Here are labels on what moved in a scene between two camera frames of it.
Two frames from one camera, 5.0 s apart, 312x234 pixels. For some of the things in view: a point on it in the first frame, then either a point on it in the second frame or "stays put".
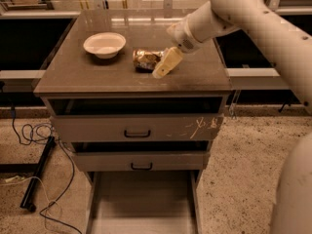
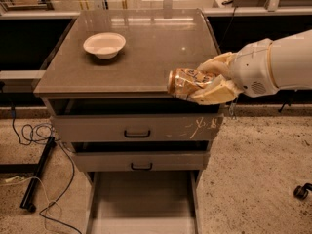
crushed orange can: x=144 y=61 to x=183 y=82
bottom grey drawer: x=143 y=202 stays put
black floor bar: x=27 y=199 stays put
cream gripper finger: x=170 y=59 to x=218 y=92
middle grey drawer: x=139 y=156 stays put
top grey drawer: x=136 y=118 stays put
